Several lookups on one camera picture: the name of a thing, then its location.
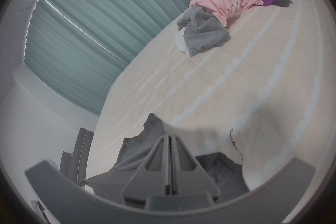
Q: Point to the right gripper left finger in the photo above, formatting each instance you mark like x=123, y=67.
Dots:
x=154, y=183

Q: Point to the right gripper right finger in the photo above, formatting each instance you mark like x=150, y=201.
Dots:
x=189, y=182

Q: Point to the black T-shirt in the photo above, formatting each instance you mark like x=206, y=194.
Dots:
x=136, y=149

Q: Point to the bed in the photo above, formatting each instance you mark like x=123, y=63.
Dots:
x=249, y=81

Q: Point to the black chest of drawers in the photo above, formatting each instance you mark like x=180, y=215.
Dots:
x=78, y=154

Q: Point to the white garment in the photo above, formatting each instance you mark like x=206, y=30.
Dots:
x=181, y=43

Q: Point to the grey garment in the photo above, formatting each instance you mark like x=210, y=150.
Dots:
x=204, y=31

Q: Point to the pink garment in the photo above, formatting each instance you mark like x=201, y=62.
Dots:
x=225, y=3

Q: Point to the small black garment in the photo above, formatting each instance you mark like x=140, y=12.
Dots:
x=284, y=2

